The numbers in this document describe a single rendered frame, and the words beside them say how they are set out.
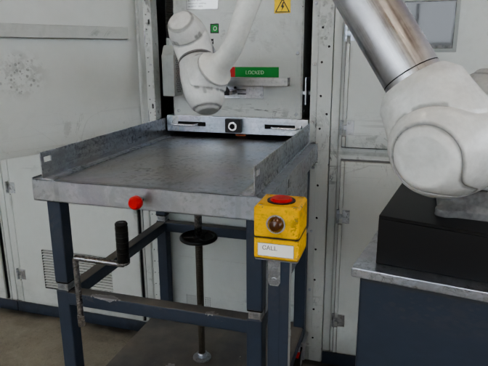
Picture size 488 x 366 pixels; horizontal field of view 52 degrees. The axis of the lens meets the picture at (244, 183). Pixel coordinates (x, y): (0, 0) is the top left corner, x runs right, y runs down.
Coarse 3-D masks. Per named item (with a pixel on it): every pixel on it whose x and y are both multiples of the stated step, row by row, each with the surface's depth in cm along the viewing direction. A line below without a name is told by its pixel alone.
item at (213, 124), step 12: (168, 120) 190; (180, 120) 188; (192, 120) 187; (204, 120) 186; (216, 120) 184; (252, 120) 180; (264, 120) 179; (276, 120) 177; (288, 120) 176; (216, 132) 185; (252, 132) 181; (264, 132) 180; (276, 132) 179; (288, 132) 177
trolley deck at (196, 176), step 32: (128, 160) 147; (160, 160) 147; (192, 160) 147; (224, 160) 147; (256, 160) 146; (64, 192) 125; (96, 192) 122; (128, 192) 120; (160, 192) 117; (192, 192) 114; (224, 192) 113; (288, 192) 129
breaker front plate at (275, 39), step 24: (264, 0) 170; (264, 24) 172; (288, 24) 169; (216, 48) 179; (264, 48) 174; (288, 48) 171; (288, 72) 173; (240, 96) 180; (264, 96) 178; (288, 96) 175
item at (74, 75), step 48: (0, 0) 147; (48, 0) 157; (96, 0) 168; (0, 48) 149; (48, 48) 160; (96, 48) 171; (144, 48) 182; (0, 96) 152; (48, 96) 162; (96, 96) 175; (144, 96) 185; (0, 144) 154; (48, 144) 165
